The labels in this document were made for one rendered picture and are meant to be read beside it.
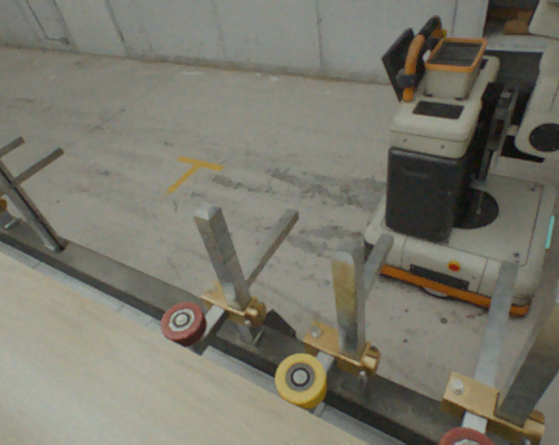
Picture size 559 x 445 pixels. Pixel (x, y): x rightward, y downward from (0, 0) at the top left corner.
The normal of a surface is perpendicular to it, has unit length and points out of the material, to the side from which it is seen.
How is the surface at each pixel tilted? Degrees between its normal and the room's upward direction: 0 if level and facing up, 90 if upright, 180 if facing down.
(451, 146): 90
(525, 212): 0
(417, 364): 0
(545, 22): 90
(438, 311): 0
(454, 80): 92
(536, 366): 90
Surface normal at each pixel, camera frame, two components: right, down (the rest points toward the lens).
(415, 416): -0.15, -0.72
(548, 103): -0.50, 0.65
